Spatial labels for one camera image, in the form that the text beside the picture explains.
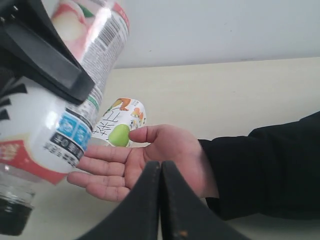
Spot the pink peach drink bottle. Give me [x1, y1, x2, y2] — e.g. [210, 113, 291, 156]
[0, 0, 130, 236]

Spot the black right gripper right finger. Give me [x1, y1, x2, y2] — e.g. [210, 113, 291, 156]
[161, 161, 247, 240]

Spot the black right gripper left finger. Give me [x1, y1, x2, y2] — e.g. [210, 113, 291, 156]
[78, 161, 161, 240]

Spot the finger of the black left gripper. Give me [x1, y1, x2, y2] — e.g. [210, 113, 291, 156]
[0, 0, 95, 105]

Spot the person's open hand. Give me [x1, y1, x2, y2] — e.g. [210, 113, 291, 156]
[67, 124, 219, 202]

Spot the small fruit label bottle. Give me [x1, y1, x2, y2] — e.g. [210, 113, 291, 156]
[88, 97, 147, 147]

